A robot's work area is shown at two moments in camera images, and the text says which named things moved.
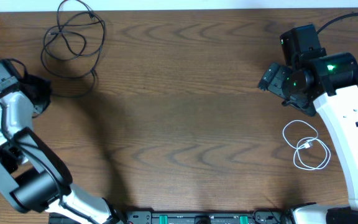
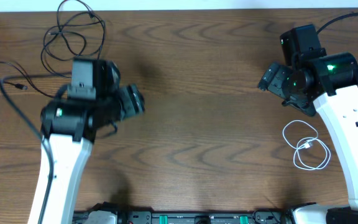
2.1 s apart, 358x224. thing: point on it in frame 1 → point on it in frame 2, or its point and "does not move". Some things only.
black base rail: [188, 217] does not move
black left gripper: [38, 93] → [134, 101]
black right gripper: [272, 79] does not move
